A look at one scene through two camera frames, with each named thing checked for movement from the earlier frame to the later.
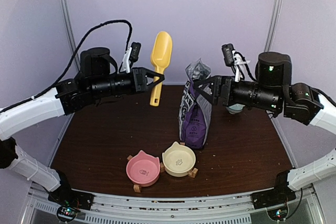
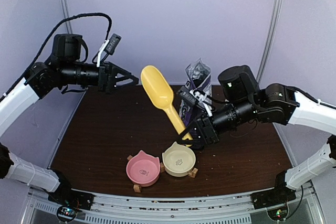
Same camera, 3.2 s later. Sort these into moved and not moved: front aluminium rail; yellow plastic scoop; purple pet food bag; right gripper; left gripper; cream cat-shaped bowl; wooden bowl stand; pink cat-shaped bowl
Moved: right gripper; left gripper; yellow plastic scoop
Not moved: cream cat-shaped bowl; pink cat-shaped bowl; wooden bowl stand; front aluminium rail; purple pet food bag
